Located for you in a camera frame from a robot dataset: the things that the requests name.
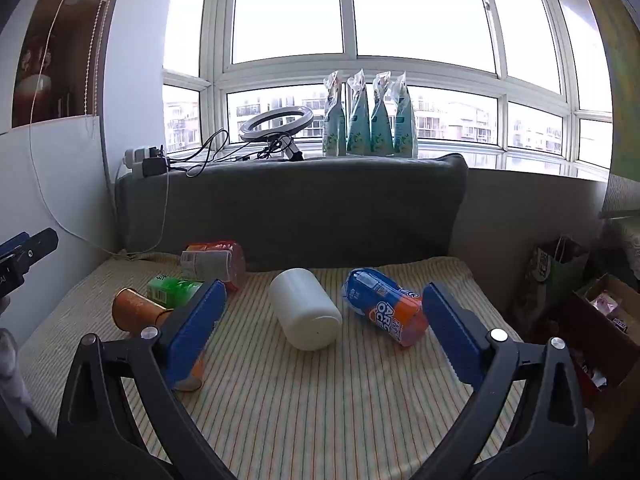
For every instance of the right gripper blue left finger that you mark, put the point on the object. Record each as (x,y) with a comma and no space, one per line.
(97,433)

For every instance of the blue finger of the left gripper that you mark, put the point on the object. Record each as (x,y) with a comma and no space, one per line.
(21,252)

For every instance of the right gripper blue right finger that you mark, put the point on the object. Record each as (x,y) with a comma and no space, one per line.
(547,438)

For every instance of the blue orange Arctic Ocean cup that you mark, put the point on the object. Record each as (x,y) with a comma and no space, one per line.
(396,311)

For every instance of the green cup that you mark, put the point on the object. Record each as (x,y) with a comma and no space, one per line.
(170,292)

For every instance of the white plastic cup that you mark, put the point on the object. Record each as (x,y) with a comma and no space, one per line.
(309,318)

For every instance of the white power strip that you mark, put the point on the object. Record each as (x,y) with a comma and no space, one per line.
(133,158)

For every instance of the cardboard box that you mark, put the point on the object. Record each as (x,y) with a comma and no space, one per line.
(606,323)

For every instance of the black power adapter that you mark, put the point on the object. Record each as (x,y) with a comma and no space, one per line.
(154,166)

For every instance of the striped seat cushion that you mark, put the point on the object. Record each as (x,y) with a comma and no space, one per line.
(362,408)

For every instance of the dark grey back cushion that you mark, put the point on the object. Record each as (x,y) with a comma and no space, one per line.
(335,212)

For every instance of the teal refill pouch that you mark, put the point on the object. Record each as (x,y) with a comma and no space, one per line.
(358,136)
(405,143)
(380,131)
(334,122)

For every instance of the wooden wall shelf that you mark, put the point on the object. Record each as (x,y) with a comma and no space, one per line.
(60,70)

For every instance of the ring light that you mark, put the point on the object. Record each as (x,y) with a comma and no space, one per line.
(277,129)

